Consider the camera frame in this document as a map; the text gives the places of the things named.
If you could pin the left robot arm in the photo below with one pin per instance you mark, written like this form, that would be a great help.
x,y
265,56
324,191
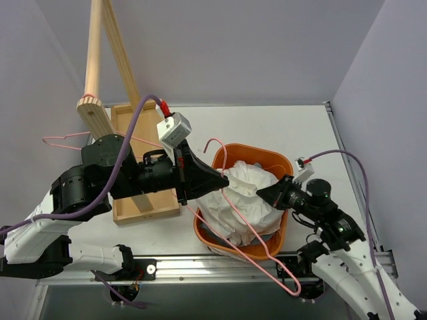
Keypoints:
x,y
39,247

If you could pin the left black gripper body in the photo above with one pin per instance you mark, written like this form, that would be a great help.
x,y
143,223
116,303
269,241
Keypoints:
x,y
181,174

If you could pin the orange plastic basket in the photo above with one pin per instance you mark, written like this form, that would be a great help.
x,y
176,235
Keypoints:
x,y
236,216

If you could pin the aluminium mounting rail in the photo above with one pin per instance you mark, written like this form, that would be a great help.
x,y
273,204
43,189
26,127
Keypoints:
x,y
293,131

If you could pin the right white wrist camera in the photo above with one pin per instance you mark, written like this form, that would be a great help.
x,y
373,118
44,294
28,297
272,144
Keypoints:
x,y
305,170

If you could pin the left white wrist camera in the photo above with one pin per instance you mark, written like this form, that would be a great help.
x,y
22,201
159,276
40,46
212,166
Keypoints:
x,y
172,131

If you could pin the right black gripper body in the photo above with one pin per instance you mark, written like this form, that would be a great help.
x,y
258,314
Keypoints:
x,y
286,192

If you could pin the white pleated skirt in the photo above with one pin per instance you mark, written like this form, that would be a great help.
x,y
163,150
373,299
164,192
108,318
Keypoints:
x,y
243,203

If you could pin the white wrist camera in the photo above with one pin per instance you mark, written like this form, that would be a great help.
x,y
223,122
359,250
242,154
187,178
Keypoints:
x,y
172,131
305,170

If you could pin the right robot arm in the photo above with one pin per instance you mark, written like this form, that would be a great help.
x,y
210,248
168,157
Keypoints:
x,y
341,255

